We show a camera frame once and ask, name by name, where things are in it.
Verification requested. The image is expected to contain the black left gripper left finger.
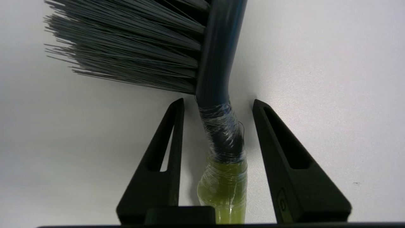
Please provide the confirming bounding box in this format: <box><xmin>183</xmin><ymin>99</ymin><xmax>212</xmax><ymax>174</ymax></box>
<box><xmin>116</xmin><ymin>98</ymin><xmax>185</xmax><ymax>225</ymax></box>

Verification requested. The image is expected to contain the green handled black brush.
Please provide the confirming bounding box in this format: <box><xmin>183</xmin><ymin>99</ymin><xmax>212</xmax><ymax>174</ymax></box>
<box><xmin>44</xmin><ymin>0</ymin><xmax>248</xmax><ymax>225</ymax></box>

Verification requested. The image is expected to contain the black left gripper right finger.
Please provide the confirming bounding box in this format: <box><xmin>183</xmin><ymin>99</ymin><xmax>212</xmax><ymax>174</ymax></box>
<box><xmin>252</xmin><ymin>99</ymin><xmax>352</xmax><ymax>224</ymax></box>

